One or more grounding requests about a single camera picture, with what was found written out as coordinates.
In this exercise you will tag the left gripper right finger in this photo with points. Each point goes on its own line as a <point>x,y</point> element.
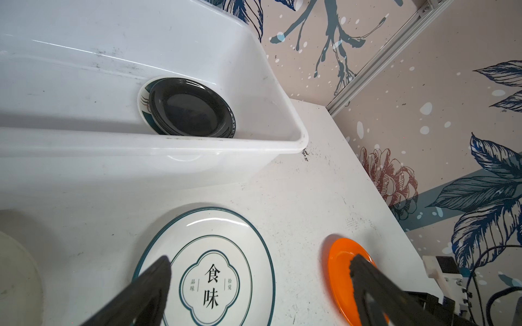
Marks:
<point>380,301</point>

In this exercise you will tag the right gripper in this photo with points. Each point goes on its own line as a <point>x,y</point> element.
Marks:
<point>443,312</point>

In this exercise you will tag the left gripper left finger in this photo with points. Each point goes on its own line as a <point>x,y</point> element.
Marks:
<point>142,302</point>

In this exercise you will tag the orange plate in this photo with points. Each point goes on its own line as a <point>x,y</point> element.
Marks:
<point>340,257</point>

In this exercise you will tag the white plate with flower outline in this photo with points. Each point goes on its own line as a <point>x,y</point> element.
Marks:
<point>222,272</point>

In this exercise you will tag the black plate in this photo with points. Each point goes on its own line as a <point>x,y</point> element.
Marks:
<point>186,108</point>

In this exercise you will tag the white plate green rim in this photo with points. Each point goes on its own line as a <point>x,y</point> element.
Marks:
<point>142,103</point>

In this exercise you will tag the white plastic bin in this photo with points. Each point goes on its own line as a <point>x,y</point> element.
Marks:
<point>70,76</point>

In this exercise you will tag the cream round plate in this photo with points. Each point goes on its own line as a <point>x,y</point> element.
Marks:
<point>22,297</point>

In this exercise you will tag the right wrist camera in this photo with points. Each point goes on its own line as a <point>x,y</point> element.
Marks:
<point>445,272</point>

